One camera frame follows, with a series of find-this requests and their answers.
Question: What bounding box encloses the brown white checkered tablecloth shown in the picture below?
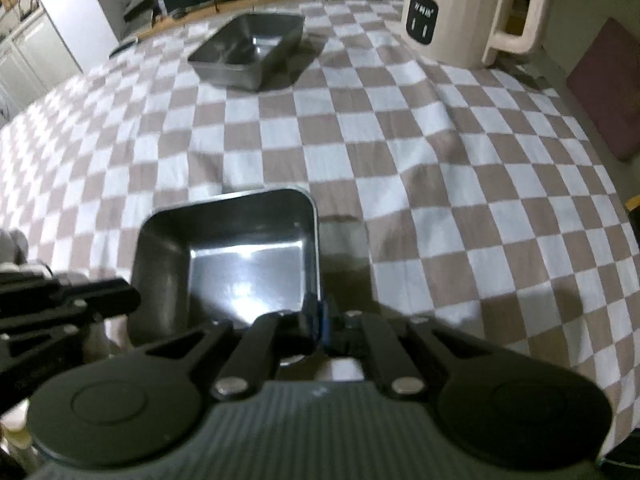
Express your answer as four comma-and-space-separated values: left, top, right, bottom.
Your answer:
0, 0, 640, 461

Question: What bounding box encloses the wooden ledge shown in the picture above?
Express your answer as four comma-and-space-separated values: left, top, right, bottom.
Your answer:
135, 5, 236, 42

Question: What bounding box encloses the cream electric kettle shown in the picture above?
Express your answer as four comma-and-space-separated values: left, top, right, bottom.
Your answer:
400, 0, 556, 68

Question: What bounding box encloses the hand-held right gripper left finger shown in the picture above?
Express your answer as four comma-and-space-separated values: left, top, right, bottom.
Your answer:
145, 296, 321, 401

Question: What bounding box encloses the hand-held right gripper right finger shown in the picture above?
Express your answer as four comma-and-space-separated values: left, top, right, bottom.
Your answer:
320, 304, 482, 402

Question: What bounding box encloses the purple cushion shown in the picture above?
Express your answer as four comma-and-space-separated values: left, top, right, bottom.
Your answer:
566, 16, 640, 162

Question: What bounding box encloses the white refrigerator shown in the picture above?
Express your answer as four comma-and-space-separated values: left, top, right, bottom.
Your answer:
30, 0, 151, 73

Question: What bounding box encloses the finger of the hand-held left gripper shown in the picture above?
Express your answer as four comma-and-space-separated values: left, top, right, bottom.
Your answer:
0, 321, 102, 361
0, 272, 142, 323

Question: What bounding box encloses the steel rectangular tray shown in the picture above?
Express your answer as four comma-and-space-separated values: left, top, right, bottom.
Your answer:
187, 12, 306, 92
126, 187, 321, 351

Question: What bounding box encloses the white cabinet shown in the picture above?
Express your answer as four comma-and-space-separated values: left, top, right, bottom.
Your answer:
0, 0, 83, 116

